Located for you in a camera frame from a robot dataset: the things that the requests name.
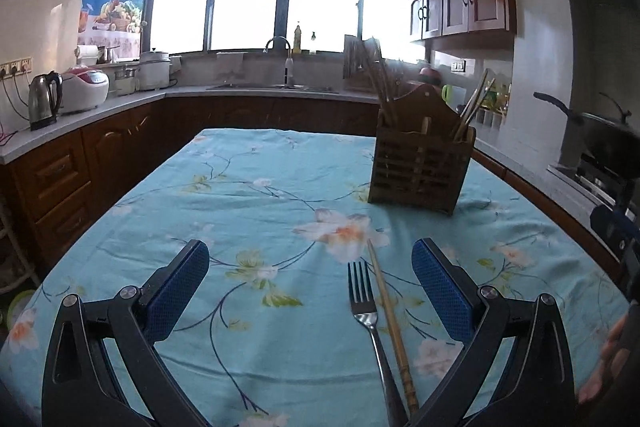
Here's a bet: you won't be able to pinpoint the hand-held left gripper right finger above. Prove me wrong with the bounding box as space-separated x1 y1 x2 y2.
410 237 576 427

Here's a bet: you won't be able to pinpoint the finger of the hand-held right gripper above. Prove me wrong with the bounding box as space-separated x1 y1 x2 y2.
590 203 640 265

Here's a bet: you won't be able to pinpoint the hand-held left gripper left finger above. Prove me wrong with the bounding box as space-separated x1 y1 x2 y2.
42 238 211 427

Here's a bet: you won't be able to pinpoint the bamboo chopstick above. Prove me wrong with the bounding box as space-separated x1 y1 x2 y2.
367 239 420 414

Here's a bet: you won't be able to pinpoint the steel fork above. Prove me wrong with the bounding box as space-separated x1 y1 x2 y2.
347 260 409 427

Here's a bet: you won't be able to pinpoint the wooden utensil holder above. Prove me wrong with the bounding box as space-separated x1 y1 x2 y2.
367 84 476 217

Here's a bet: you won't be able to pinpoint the brown wooden chopstick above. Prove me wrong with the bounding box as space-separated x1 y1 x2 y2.
366 39 392 122

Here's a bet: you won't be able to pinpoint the person's right hand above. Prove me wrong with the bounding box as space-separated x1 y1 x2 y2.
597 314 629 374

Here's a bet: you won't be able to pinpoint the gas stove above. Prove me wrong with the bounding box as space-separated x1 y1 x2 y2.
546 156 640 210

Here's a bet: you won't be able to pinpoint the black wok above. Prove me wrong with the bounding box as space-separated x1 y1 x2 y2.
533 91 640 180

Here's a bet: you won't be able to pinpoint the blue floral tablecloth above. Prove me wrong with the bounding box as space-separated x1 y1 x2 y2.
0 127 632 427

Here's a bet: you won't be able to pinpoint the row of spice jars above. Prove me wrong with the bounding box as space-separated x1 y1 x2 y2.
474 109 504 130

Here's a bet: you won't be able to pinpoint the green plastic basin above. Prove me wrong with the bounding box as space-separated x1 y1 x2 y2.
0 289 37 334

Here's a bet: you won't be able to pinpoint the olive wooden chopstick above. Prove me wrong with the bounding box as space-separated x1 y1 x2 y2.
462 78 497 142
454 68 489 142

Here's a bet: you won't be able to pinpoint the pink lidded container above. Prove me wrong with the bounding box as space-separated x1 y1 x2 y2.
418 66 444 88

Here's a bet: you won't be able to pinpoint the glass jars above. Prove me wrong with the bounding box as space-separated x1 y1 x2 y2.
112 64 141 97

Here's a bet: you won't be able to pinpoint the pink and white rice cooker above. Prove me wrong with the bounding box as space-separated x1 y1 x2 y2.
59 66 110 116

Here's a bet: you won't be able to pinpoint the white slow cooker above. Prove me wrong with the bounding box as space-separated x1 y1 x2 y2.
138 49 172 90

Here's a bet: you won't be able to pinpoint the steel sink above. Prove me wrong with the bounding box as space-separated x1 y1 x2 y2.
206 82 342 96

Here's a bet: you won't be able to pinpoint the steel electric kettle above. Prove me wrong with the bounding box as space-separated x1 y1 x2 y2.
27 70 64 132

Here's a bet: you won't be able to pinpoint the wooden cutting board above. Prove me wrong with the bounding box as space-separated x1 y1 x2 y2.
342 34 384 91

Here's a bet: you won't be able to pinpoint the chrome faucet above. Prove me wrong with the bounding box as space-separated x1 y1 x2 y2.
263 36 296 88

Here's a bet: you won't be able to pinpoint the white wire rack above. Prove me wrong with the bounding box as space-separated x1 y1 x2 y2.
0 206 42 294

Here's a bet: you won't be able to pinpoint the wall socket strip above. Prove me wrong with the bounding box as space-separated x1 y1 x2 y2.
0 56 34 78

